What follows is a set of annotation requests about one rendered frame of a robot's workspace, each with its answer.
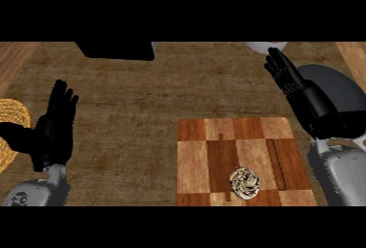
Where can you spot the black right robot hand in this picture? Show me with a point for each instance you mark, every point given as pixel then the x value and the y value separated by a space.
pixel 315 106

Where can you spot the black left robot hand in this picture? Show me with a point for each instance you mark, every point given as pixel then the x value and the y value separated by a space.
pixel 55 132

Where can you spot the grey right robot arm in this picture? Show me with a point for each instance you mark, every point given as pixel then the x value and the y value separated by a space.
pixel 342 174

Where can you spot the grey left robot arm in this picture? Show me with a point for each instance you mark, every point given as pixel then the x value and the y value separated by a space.
pixel 41 189

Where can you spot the dark grey pan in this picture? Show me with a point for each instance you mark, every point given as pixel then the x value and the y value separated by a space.
pixel 336 85

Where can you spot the checkered wooden cutting board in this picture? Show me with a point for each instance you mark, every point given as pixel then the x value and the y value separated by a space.
pixel 238 151

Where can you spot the swirled brown white cupcake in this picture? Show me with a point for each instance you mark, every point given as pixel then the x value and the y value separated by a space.
pixel 244 182

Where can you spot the yellow wicker basket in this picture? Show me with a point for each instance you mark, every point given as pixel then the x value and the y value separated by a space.
pixel 14 124

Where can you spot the pale grey bowl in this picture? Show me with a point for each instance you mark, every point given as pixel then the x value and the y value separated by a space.
pixel 266 46

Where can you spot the black appliance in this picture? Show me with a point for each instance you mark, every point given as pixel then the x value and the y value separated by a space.
pixel 117 50

